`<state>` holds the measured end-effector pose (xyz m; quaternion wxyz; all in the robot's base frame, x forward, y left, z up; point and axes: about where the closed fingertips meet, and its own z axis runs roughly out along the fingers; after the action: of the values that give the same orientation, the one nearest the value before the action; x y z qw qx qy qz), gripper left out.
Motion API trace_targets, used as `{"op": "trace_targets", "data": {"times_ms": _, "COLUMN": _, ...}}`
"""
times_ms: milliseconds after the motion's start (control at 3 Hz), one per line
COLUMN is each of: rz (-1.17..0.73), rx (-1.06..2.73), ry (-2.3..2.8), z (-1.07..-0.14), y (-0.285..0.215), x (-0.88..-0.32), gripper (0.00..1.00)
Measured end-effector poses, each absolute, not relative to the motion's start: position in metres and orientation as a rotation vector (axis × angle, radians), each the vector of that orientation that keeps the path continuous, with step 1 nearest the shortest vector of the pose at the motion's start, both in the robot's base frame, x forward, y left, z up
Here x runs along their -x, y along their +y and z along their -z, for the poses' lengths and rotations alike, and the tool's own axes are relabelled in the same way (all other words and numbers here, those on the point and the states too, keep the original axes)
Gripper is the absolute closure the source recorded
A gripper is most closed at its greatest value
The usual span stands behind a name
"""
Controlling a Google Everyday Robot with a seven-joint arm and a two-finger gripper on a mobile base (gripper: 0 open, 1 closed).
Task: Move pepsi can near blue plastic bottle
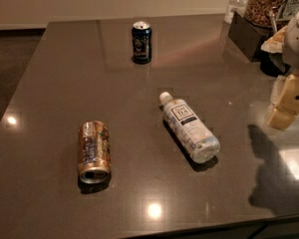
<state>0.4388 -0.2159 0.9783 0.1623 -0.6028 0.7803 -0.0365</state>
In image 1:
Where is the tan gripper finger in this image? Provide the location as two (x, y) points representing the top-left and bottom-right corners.
(268, 72), (299, 130)
(270, 76), (286, 104)

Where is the blue pepsi can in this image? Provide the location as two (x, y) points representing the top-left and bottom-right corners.
(132, 21), (151, 64)

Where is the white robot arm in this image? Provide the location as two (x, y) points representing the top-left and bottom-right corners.
(266, 11), (299, 130)

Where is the clear plastic tea bottle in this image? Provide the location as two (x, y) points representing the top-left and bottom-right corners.
(159, 92), (220, 163)

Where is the clear water bottle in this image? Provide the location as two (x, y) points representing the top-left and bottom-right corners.
(223, 0), (247, 24)

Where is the orange crushed soda can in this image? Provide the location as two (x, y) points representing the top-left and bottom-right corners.
(77, 120), (111, 184)

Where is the dark brown box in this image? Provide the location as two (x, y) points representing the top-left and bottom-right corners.
(228, 12), (271, 62)

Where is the small sign card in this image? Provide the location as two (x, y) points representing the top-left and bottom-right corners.
(276, 0), (299, 21)

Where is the glass jar of nuts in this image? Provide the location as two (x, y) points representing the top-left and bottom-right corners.
(244, 0), (283, 28)

